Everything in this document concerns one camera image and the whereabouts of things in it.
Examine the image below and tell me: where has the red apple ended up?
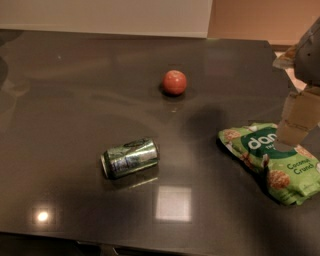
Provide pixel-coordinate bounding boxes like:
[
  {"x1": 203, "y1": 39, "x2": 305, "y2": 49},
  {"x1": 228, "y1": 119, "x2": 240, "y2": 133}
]
[{"x1": 162, "y1": 70, "x2": 187, "y2": 95}]

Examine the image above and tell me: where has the green rice chip bag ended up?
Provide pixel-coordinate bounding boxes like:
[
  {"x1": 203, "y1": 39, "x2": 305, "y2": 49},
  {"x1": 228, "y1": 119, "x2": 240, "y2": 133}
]
[{"x1": 218, "y1": 123, "x2": 320, "y2": 205}]

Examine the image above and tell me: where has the green soda can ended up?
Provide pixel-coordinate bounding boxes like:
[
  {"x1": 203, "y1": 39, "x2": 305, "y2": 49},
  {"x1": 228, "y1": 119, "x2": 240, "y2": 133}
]
[{"x1": 101, "y1": 138, "x2": 160, "y2": 180}]

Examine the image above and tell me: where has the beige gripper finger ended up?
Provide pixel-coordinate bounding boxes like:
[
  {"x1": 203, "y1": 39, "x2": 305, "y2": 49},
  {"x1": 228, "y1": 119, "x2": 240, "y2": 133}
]
[{"x1": 275, "y1": 85, "x2": 320, "y2": 148}]

